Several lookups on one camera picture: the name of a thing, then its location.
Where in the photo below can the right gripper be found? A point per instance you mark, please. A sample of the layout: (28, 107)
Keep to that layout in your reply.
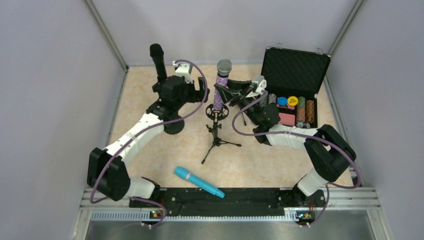
(241, 93)

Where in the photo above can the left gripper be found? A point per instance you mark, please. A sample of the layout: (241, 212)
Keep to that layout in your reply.
(201, 89)

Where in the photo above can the purple glitter microphone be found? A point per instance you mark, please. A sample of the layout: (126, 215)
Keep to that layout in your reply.
(224, 67)

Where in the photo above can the black tripod shock-mount stand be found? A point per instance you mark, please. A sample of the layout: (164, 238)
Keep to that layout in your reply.
(216, 116)

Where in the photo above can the black round-base mic stand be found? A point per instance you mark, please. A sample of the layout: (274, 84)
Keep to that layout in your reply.
(171, 97)

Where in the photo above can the black microphone orange end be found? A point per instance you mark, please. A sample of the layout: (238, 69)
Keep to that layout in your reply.
(157, 55)

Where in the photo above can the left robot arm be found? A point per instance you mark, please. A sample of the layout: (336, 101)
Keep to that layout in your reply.
(108, 167)

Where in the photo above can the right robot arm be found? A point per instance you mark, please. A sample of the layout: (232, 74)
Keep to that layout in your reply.
(329, 153)

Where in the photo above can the black tripod stand with clip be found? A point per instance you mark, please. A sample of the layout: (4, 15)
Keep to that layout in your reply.
(243, 119)

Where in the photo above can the blue orange poker chip stack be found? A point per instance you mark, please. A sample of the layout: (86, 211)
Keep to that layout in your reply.
(272, 99)

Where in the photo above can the blue dealer chip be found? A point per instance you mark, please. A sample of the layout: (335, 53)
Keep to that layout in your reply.
(282, 101)

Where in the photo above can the red playing card deck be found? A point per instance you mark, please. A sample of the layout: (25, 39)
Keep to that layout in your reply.
(287, 119)

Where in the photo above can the yellow dealer chip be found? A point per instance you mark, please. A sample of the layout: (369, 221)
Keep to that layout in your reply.
(292, 101)

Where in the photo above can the black poker chip case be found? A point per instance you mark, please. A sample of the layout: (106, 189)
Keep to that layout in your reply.
(290, 72)

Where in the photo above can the green poker chip stack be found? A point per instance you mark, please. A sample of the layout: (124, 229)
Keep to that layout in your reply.
(301, 109)

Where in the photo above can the teal toy microphone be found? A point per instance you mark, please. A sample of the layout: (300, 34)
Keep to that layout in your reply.
(185, 174)

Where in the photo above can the brown poker chip stack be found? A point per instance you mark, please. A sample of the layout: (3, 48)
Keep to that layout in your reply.
(310, 111)

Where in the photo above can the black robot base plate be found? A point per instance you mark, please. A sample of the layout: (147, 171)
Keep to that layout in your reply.
(237, 201)

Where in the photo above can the white cable duct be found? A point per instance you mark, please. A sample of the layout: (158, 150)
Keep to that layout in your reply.
(147, 217)

